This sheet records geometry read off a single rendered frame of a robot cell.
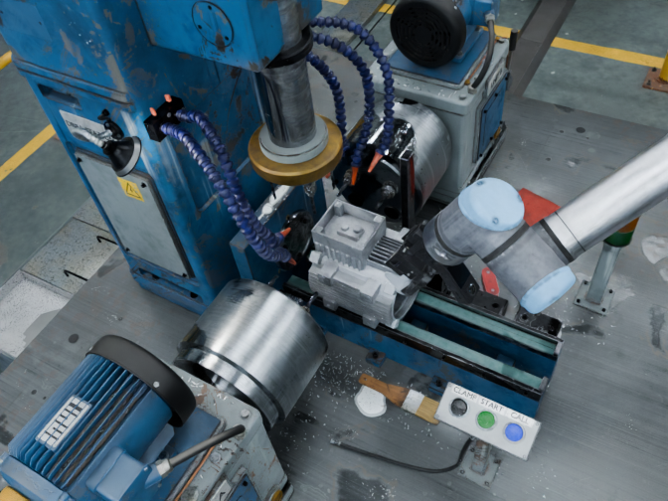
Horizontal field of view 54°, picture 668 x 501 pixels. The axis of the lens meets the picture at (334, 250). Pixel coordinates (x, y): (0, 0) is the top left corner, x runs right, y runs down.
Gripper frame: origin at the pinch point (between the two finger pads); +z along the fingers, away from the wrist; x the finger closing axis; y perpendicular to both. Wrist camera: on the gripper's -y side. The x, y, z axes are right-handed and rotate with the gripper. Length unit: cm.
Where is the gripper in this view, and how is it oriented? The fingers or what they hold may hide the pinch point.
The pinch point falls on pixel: (403, 288)
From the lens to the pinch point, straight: 130.6
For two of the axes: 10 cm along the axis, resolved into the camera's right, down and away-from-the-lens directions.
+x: -5.0, 7.0, -5.1
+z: -3.4, 3.8, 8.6
